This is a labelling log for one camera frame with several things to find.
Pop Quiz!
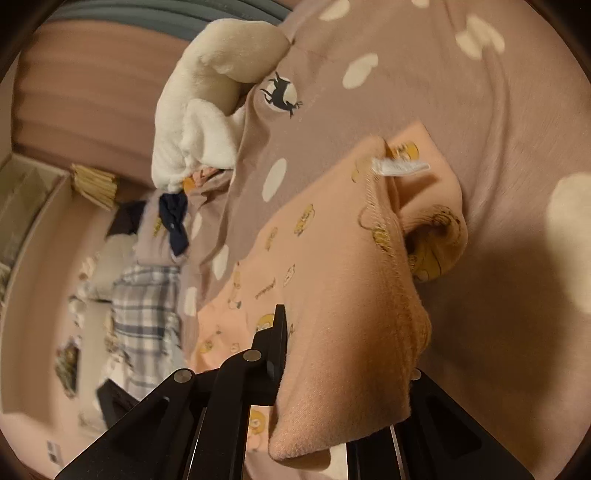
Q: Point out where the dark brown pillow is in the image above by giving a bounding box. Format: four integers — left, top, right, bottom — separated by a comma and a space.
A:
105, 200, 149, 241

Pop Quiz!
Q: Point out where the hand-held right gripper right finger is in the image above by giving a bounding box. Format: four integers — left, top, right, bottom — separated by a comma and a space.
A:
345, 368, 537, 480

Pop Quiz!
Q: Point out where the small yellow curtain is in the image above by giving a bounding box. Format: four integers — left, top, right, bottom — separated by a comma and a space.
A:
71, 163, 122, 212

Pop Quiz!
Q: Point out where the beige pillow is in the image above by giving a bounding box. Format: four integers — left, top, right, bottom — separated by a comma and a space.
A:
87, 234, 139, 302

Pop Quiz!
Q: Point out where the orange printed baby shirt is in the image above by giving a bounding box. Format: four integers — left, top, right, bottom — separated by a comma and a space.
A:
184, 121, 470, 468

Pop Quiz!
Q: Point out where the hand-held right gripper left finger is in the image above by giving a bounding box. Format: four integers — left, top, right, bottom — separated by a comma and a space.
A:
54, 304, 288, 480

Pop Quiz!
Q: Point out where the plaid pillow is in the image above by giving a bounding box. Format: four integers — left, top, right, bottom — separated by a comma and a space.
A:
110, 262, 186, 403

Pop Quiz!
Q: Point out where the blue curtain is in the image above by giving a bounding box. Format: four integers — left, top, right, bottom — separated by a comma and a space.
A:
46, 0, 288, 38

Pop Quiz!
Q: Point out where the pink curtain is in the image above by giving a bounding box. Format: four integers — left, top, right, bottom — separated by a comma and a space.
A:
13, 17, 209, 163

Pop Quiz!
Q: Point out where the white wall shelf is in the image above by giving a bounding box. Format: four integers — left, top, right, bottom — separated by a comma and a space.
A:
0, 154, 71, 305

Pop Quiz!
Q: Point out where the navy blue cloth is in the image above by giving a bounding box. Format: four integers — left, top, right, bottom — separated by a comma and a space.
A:
159, 192, 191, 257

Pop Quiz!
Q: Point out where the white plush toy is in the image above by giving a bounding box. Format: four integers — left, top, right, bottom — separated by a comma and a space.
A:
151, 20, 295, 193

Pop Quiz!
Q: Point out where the mauve polka dot blanket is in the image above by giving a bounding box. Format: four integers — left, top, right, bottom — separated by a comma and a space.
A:
182, 0, 591, 480

